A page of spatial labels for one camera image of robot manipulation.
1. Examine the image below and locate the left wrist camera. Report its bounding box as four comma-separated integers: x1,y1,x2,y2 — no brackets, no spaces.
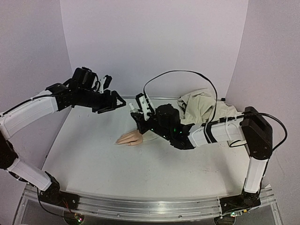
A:
95,75,113,94

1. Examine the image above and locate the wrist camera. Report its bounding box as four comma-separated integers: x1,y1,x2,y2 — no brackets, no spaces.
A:
95,75,113,94
135,93,155,121

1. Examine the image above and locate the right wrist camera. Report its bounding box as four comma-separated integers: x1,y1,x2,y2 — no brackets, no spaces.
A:
135,93,155,121

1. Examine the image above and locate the clear nail polish bottle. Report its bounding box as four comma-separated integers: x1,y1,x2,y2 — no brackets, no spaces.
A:
128,102,139,114

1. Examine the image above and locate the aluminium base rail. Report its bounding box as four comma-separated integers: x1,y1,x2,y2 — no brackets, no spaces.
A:
13,185,282,225

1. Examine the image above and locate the beige sleeve cloth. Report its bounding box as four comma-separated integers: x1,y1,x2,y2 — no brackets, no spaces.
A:
142,89,246,150

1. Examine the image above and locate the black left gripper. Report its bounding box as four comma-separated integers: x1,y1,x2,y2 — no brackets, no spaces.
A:
78,88,128,114

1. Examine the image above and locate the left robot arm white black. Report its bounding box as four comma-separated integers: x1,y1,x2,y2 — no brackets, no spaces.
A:
0,67,126,205

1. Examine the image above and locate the mannequin hand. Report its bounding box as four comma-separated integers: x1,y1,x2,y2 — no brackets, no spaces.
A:
116,130,143,146

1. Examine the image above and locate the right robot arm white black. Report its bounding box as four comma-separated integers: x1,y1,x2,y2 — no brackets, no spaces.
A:
129,104,273,215

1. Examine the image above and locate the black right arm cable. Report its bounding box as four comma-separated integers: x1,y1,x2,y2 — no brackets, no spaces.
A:
142,70,288,155

